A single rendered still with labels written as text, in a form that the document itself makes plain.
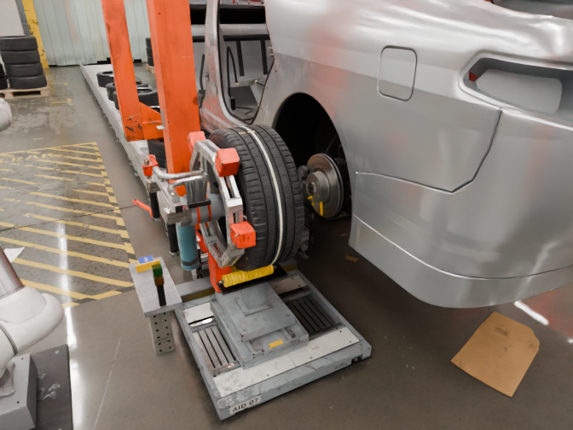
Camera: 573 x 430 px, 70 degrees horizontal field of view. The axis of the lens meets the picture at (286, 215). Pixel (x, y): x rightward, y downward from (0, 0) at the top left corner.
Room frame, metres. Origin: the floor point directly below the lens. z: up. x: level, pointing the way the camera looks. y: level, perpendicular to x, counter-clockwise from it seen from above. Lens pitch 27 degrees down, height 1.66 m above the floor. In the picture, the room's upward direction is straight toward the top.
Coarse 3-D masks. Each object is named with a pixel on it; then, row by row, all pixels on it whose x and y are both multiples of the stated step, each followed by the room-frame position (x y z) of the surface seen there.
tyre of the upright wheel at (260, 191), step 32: (224, 128) 1.79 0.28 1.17; (256, 128) 1.77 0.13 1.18; (256, 160) 1.56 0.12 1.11; (288, 160) 1.61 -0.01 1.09; (256, 192) 1.47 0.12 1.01; (288, 192) 1.52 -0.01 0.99; (256, 224) 1.43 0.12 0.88; (288, 224) 1.49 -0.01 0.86; (256, 256) 1.45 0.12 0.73; (288, 256) 1.57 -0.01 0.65
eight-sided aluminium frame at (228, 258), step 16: (208, 144) 1.75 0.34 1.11; (192, 160) 1.86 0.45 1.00; (208, 160) 1.62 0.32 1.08; (224, 192) 1.47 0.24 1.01; (224, 208) 1.46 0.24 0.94; (240, 208) 1.46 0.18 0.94; (208, 224) 1.85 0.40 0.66; (208, 240) 1.76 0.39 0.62; (224, 256) 1.51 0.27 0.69; (240, 256) 1.50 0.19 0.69
